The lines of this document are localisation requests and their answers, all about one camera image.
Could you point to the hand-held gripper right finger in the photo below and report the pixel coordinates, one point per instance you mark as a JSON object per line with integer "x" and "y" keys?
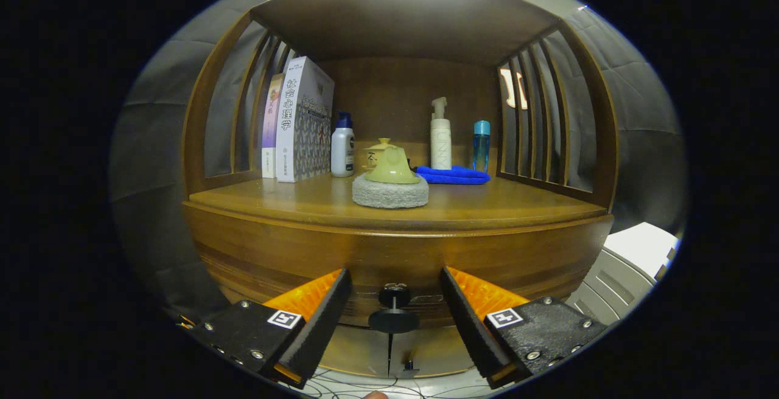
{"x": 465, "y": 320}

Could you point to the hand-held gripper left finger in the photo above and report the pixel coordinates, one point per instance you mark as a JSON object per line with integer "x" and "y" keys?
{"x": 322, "y": 320}

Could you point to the black drawer knob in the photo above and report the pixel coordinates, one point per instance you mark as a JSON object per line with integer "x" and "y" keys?
{"x": 394, "y": 321}

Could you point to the brown wooden drawer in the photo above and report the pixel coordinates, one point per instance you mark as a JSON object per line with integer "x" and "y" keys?
{"x": 365, "y": 253}

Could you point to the wooden cabinet door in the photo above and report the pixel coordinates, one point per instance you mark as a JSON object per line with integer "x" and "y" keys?
{"x": 356, "y": 350}
{"x": 438, "y": 347}

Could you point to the wooden countertop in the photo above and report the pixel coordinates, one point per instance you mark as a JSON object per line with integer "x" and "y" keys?
{"x": 487, "y": 207}

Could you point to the brown wooden cabinet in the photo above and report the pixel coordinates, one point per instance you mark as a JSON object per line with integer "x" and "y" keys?
{"x": 401, "y": 16}

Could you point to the small orange black object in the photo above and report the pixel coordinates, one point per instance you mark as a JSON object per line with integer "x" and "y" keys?
{"x": 184, "y": 324}

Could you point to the folded blue cloth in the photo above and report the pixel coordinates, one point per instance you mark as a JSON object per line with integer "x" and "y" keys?
{"x": 453, "y": 176}

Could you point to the white bottle blue cap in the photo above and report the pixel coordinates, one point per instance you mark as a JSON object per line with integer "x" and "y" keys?
{"x": 342, "y": 152}

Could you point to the clear blue bottle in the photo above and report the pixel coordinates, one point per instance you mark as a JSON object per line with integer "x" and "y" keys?
{"x": 481, "y": 149}

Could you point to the yellow lidded teacup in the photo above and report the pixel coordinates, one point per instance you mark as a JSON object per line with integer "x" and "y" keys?
{"x": 373, "y": 154}

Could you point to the white pump bottle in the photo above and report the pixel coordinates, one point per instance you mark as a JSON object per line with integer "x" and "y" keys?
{"x": 440, "y": 143}

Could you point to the thick white book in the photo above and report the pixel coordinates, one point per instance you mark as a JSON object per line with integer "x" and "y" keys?
{"x": 304, "y": 137}

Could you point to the white plastic storage unit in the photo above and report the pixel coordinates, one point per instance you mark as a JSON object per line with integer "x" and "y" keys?
{"x": 639, "y": 247}

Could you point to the thin purple book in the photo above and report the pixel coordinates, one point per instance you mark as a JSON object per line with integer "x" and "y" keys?
{"x": 272, "y": 125}

